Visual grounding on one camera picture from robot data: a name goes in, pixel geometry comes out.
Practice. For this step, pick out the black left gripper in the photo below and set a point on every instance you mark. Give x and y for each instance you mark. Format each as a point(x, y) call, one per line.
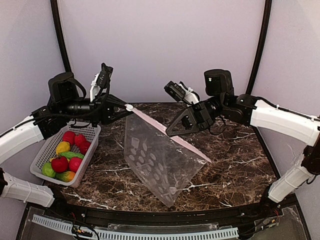
point(105, 112)

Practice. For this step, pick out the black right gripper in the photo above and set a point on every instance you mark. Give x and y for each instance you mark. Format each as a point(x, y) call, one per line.
point(200, 117)

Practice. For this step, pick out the clear zip top bag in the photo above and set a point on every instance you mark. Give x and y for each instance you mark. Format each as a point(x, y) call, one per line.
point(165, 165)

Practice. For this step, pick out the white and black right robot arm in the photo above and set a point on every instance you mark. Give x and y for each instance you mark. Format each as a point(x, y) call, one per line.
point(248, 110)

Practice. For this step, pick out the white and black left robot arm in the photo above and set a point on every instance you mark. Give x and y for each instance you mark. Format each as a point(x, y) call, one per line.
point(67, 102)

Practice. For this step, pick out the red toy fruit right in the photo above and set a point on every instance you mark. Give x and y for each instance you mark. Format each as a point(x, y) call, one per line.
point(84, 147)

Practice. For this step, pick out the red toy fruit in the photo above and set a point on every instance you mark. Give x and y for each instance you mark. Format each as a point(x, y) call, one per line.
point(84, 147)
point(74, 164)

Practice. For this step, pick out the red toy apple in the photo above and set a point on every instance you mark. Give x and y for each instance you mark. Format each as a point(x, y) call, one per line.
point(69, 136)

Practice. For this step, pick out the yellow toy lemon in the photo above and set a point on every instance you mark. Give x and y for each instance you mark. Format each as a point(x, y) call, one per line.
point(62, 147)

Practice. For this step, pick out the red toy fruit front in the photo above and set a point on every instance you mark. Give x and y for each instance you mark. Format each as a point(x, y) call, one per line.
point(74, 164)

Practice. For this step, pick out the white plastic basket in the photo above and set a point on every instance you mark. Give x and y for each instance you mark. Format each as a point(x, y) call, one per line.
point(48, 151)

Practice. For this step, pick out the red toy tomato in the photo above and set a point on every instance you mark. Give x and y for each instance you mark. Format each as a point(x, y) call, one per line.
point(60, 164)

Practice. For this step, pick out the green orange toy mango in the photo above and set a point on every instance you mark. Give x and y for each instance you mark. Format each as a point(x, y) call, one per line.
point(66, 176)

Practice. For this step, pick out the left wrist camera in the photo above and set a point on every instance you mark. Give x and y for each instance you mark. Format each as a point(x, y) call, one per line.
point(101, 82)

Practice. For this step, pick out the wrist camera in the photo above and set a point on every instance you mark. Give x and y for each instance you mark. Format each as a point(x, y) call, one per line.
point(180, 93)
point(101, 82)

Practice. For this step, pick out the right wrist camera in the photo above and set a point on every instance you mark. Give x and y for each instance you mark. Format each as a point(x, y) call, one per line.
point(180, 93)

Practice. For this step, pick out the black right frame post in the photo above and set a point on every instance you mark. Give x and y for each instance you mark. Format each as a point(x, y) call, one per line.
point(260, 46)

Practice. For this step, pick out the black frame post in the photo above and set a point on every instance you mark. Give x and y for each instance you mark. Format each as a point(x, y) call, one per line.
point(260, 46)
point(59, 35)

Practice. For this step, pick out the black front rail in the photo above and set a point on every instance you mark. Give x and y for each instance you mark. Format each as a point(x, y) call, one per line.
point(118, 202)

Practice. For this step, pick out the black left frame post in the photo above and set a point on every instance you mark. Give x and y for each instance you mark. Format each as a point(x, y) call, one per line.
point(59, 35)

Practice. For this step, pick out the white slotted cable duct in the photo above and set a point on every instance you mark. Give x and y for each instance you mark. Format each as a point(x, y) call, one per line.
point(68, 228)

